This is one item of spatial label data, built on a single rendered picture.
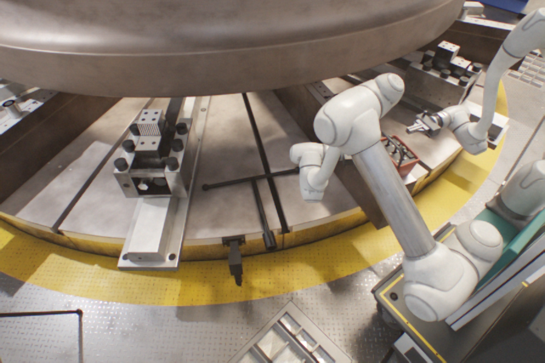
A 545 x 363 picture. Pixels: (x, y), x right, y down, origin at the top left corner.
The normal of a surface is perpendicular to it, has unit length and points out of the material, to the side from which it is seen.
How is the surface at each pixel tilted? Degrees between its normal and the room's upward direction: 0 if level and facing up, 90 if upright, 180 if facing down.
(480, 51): 90
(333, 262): 0
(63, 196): 0
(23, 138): 90
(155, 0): 90
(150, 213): 0
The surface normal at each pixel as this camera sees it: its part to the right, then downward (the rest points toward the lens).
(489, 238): 0.10, -0.78
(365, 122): 0.41, -0.10
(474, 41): -0.36, 0.67
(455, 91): -0.69, 0.52
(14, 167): 0.93, 0.26
